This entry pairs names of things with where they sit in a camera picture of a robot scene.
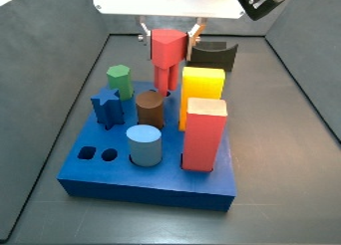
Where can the yellow rectangular block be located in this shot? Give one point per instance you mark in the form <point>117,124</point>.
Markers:
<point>201,83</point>

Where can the light blue cylinder peg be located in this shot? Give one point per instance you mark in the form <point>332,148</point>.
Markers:
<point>145,141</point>

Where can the green hexagonal peg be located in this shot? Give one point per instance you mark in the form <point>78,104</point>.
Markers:
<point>119,80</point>

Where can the black curved stand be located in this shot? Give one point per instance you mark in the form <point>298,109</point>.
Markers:
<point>213,55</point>

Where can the red rectangular block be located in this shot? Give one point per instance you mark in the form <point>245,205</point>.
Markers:
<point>206,116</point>

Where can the red three prong block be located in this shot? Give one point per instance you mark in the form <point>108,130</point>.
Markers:
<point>169,43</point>

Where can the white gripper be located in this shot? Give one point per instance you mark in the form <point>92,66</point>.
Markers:
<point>181,8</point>

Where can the blue peg board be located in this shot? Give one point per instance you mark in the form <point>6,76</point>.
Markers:
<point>99,171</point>

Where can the blue star peg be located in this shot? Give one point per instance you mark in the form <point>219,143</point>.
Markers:
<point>107,107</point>

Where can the brown cylinder peg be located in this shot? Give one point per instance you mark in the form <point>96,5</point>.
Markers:
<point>150,106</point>

